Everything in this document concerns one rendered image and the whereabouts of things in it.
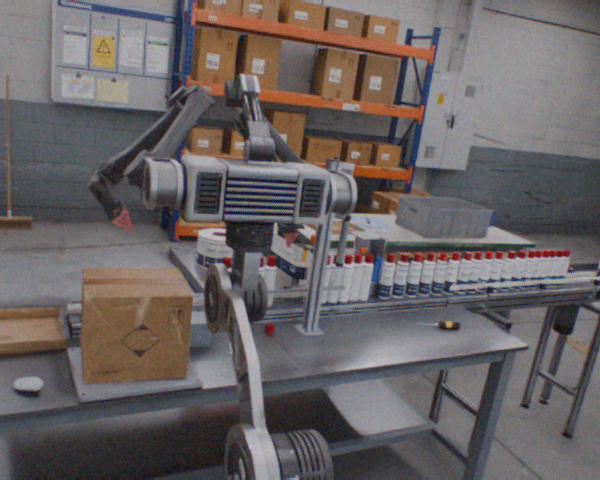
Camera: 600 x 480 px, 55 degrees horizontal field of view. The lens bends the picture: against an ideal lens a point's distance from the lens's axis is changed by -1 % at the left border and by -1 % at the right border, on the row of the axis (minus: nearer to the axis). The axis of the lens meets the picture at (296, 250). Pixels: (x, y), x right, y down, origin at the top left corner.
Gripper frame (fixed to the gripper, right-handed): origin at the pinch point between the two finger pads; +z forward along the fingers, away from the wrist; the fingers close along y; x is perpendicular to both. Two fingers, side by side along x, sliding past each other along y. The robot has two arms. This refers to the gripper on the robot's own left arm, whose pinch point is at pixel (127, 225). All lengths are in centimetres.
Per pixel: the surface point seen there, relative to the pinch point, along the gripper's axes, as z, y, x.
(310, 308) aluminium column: 60, -26, -35
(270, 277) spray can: 47, -12, -31
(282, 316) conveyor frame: 62, -15, -25
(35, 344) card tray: 6, -28, 44
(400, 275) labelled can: 88, -8, -79
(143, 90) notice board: 17, 426, -75
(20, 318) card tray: 3.7, -2.7, 49.2
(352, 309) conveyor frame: 83, -13, -51
